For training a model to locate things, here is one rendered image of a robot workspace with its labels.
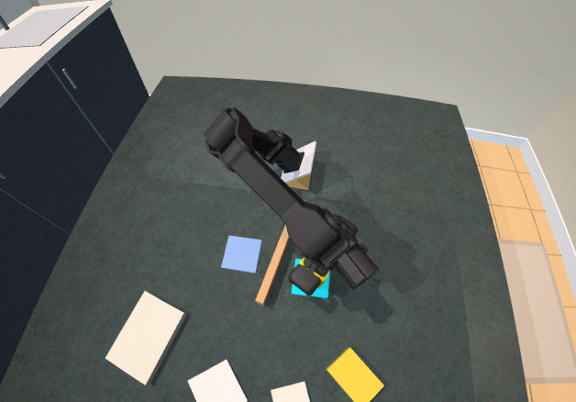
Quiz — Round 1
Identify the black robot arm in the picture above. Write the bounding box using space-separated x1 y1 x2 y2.
204 107 379 290

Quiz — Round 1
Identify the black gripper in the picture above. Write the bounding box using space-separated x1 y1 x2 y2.
288 216 358 296

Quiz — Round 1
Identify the light wooden flat bar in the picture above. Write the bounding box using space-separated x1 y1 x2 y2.
256 226 290 307

